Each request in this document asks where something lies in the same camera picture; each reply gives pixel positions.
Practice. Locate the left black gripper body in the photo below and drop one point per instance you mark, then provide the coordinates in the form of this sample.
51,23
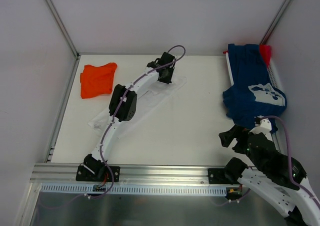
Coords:
165,74

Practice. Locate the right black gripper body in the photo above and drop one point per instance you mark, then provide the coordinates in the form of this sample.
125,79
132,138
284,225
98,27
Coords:
236,139

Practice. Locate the white t shirt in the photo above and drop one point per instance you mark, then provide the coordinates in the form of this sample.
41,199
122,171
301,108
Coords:
156,95

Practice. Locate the orange t shirt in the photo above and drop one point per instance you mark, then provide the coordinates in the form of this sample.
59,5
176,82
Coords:
96,81

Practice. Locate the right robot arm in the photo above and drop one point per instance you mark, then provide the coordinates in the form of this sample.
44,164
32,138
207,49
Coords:
278,179

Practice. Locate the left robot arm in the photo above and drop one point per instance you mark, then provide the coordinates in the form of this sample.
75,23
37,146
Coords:
123,105

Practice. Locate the blue printed t shirt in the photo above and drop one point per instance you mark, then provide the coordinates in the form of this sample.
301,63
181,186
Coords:
252,94

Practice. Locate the white perforated basket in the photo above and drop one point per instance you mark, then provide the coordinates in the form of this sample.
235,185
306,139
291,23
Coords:
272,72

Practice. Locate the red t shirt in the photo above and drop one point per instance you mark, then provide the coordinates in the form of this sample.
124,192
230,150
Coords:
266,53

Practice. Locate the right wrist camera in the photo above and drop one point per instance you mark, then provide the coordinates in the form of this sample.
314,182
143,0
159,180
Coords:
262,124

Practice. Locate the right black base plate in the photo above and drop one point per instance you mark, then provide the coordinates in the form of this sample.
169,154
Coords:
217,176

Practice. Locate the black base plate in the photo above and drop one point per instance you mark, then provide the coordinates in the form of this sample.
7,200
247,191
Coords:
104,174
217,176

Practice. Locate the aluminium mounting rail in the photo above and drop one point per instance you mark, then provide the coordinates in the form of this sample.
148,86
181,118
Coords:
132,174

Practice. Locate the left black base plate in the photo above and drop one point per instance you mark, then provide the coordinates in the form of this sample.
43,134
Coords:
104,174

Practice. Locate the white slotted cable duct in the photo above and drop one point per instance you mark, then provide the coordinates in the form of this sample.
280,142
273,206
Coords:
135,189

